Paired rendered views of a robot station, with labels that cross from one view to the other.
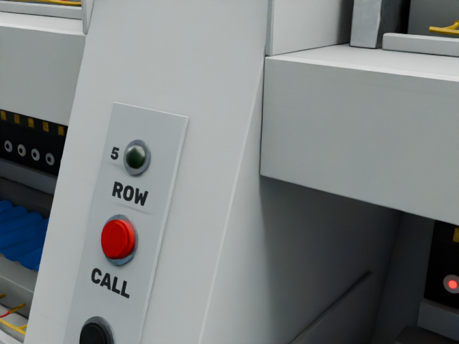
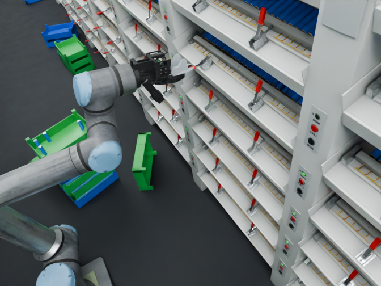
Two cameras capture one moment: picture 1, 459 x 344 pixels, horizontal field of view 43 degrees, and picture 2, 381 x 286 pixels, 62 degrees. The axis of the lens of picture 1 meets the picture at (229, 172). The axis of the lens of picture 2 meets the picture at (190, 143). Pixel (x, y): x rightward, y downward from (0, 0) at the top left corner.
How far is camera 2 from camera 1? 0.54 m
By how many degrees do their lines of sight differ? 53
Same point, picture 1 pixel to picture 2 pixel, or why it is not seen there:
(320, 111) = (352, 123)
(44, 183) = not seen: hidden behind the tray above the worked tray
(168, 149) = (323, 118)
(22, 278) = (290, 103)
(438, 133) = (370, 135)
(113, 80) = (311, 99)
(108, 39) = (310, 91)
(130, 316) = (317, 140)
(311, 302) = not seen: hidden behind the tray
